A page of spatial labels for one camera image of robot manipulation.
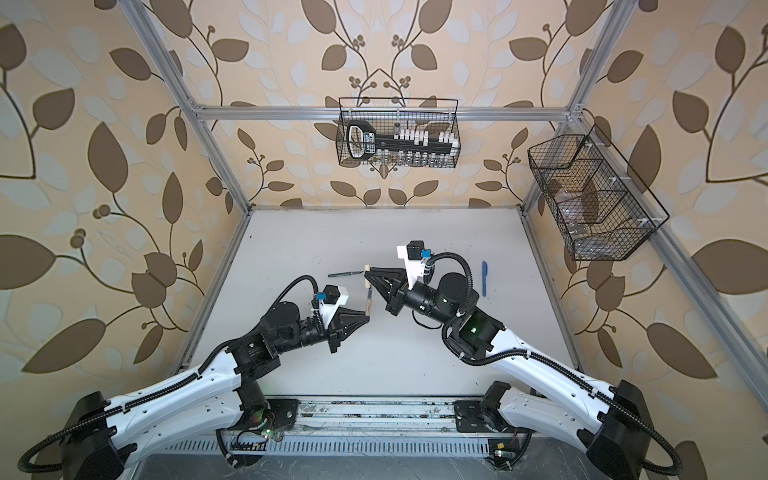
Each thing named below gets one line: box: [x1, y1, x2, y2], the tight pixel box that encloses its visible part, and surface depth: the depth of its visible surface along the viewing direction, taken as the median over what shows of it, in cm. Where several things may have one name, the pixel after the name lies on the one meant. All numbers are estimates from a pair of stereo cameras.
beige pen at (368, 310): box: [365, 288, 373, 317], surface depth 68 cm
